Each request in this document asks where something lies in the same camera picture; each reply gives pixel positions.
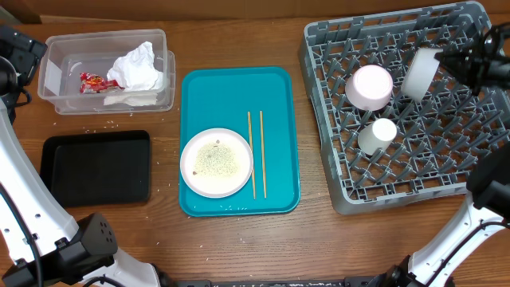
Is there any red snack wrapper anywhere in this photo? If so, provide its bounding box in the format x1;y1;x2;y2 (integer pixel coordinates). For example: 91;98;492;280
80;73;124;94

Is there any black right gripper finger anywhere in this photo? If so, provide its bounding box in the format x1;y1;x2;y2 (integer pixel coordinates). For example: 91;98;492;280
444;64;472;85
434;51;469;66

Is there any wooden chopstick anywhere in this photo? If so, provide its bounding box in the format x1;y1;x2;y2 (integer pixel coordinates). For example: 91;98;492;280
247;111;257;200
259;110;267;199

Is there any teal plastic tray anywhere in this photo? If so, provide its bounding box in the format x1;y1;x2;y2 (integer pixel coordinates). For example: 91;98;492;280
178;66;300;217

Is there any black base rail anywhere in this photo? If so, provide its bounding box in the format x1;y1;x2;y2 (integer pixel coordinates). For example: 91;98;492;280
174;276;374;287

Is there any white plate with rice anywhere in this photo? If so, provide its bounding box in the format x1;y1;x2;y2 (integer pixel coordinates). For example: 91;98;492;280
179;128;252;199

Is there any pale green cup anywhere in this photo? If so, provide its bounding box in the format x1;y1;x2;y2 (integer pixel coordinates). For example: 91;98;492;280
357;118;398;155

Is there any black tray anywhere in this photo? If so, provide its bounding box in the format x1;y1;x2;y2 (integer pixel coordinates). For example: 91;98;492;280
40;130;151;207

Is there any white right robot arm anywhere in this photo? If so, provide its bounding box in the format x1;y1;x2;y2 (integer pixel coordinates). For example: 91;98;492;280
369;23;509;287

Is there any pink bowl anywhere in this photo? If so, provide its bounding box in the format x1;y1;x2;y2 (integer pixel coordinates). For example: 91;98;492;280
345;65;393;111

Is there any grey dishwasher rack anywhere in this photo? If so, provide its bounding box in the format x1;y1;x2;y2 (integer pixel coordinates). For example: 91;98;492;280
299;1;509;214

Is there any crumpled white tissue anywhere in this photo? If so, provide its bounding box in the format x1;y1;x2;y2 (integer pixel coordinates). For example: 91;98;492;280
104;41;163;107

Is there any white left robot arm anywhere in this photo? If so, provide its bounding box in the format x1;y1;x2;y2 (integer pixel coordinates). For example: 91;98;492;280
1;26;172;286

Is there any grey-green small bowl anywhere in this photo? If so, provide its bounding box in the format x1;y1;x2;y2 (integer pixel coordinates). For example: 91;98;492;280
401;48;443;102

